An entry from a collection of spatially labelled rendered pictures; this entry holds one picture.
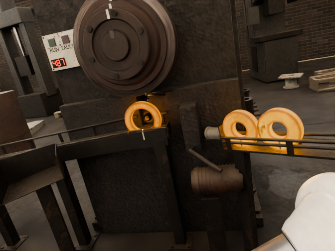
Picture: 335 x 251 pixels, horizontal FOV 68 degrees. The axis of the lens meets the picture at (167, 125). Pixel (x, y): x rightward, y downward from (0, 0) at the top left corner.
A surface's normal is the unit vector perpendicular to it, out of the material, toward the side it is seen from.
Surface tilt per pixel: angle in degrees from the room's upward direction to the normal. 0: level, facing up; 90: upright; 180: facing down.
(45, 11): 90
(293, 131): 90
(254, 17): 90
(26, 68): 90
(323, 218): 28
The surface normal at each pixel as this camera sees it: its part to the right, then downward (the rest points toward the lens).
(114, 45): -0.18, 0.34
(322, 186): -0.66, -0.72
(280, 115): -0.70, 0.34
